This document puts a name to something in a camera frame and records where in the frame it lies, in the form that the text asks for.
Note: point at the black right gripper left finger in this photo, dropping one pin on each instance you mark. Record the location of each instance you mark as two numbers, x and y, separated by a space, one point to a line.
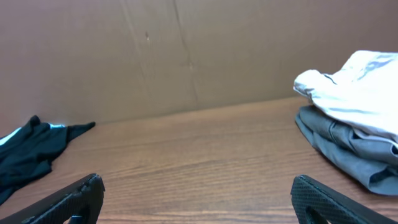
79 202

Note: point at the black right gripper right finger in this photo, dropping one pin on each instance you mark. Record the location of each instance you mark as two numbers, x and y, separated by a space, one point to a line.
316 203

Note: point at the black t-shirt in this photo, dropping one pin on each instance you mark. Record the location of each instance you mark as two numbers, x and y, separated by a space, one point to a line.
28 152

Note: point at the folded grey garment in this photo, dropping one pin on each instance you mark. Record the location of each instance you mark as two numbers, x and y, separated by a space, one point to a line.
371 160

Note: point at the folded beige shorts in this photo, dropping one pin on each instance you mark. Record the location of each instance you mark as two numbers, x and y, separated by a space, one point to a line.
362 94

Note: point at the brown cardboard back panel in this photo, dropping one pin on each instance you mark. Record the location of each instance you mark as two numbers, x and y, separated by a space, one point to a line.
72 62

